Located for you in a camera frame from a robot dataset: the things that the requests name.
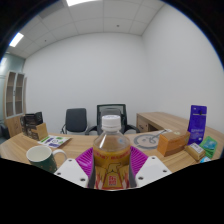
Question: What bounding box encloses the grey ceiling air vent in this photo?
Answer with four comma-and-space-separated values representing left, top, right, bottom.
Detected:
38, 0, 67, 19

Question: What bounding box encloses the small beige packet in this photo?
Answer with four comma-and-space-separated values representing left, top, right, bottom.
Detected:
184, 142, 207, 163

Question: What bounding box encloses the tan cardboard box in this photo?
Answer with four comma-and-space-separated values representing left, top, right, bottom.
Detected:
31, 122, 50, 141

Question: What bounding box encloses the black office chair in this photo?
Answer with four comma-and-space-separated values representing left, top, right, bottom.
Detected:
60, 107, 89, 135

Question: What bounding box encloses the white printed leaflet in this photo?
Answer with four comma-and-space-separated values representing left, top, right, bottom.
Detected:
37, 134, 72, 149

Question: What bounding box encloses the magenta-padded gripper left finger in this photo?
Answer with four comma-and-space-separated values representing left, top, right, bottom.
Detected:
53, 147, 95, 189

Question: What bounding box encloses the purple standing pouch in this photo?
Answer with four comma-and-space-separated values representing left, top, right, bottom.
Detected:
186, 104, 208, 146

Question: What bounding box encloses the green and white mug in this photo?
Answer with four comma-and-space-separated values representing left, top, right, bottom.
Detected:
25, 145, 68, 175

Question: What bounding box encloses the dark brown box stack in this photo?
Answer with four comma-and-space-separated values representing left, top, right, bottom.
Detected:
19, 111, 44, 138

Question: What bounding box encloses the black sofa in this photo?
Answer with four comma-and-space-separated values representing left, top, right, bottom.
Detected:
0, 123, 8, 139

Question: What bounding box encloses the large ceiling light panel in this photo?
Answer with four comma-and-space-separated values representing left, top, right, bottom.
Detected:
65, 0, 101, 8

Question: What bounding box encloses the small blue and white box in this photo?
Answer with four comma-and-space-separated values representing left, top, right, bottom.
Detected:
199, 155, 213, 164

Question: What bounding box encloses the small ceiling light panel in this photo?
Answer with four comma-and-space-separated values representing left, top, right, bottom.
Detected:
8, 31, 25, 48

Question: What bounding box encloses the orange cardboard box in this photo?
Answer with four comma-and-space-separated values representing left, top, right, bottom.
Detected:
156, 129, 191, 158

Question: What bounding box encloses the wooden shelf cabinet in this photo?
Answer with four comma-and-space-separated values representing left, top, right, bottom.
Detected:
3, 70, 28, 138

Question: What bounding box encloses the yellow-labelled drink bottle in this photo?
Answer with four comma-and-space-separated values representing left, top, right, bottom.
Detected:
88, 114, 136, 191

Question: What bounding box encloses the grey mesh office chair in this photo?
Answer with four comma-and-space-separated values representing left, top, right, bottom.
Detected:
84, 103, 142, 136

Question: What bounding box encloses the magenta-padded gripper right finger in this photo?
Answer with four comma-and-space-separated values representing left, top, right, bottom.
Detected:
128, 145, 173, 188

